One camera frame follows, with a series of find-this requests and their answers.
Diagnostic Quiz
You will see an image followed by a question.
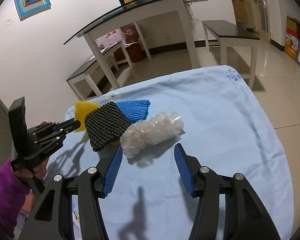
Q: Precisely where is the red gift box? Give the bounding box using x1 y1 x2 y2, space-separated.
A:
114 25 145 64

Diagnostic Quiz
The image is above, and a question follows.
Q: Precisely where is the colourful cardboard box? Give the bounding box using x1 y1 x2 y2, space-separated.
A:
284 16 300 60

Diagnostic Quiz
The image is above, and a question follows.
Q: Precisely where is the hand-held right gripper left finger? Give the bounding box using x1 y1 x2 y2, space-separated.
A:
18 145 123 240

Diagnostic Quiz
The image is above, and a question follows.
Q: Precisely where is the black foam net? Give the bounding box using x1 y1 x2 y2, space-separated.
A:
84 101 132 152

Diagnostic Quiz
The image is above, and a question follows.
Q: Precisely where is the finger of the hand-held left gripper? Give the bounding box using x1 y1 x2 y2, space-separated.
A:
35 120 82 152
27 120 77 138

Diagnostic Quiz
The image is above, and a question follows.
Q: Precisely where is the dark top white bench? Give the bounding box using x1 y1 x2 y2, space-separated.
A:
66 41 133 100
201 20 261 89

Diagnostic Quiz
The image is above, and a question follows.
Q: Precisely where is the clear bubble wrap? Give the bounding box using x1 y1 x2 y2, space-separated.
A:
120 110 185 158

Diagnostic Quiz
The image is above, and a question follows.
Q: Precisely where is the blue foam net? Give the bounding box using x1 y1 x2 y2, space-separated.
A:
114 99 150 124

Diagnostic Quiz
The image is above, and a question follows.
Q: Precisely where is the person's left hand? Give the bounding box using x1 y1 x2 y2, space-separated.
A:
14 159 48 180

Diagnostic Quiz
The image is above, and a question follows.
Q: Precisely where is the pink plastic bag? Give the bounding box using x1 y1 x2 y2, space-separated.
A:
95 29 127 49

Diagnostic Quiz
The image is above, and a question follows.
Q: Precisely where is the light blue floral tablecloth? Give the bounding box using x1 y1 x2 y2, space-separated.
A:
15 65 294 240

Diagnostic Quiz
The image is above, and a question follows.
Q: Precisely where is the white table with glass top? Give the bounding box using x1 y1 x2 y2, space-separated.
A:
63 0 193 97

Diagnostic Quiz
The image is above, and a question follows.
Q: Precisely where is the white door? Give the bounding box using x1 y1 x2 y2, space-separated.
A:
250 0 270 33

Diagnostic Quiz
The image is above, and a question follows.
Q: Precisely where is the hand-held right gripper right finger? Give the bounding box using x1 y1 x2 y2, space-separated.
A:
174 143 282 240

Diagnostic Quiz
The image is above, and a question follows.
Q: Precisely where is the yellow foam net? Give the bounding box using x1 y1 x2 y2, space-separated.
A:
74 101 100 133

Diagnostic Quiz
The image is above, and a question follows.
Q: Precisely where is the person's left forearm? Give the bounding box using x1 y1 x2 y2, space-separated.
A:
0 157 32 240

